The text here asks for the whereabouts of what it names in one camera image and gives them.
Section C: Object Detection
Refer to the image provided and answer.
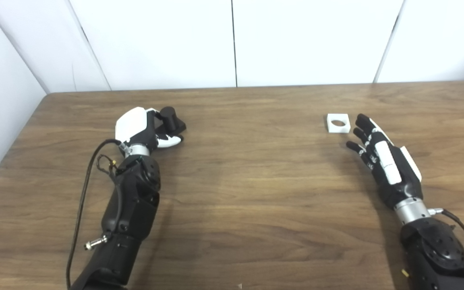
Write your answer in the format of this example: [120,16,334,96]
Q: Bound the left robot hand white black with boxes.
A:
[114,106,184,155]

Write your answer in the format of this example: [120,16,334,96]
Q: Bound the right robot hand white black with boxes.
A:
[346,113,423,209]

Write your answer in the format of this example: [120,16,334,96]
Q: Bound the black peg with base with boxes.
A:
[155,106,187,137]

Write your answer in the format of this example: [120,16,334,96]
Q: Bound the white square piece with hole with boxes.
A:
[327,114,351,134]

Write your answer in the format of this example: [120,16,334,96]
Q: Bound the left forearm metal connector plug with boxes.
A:
[84,235,108,251]

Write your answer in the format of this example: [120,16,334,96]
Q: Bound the left thin wire yellow tag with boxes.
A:
[96,154,120,178]

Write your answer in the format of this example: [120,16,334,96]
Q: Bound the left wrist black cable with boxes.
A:
[66,139,123,290]

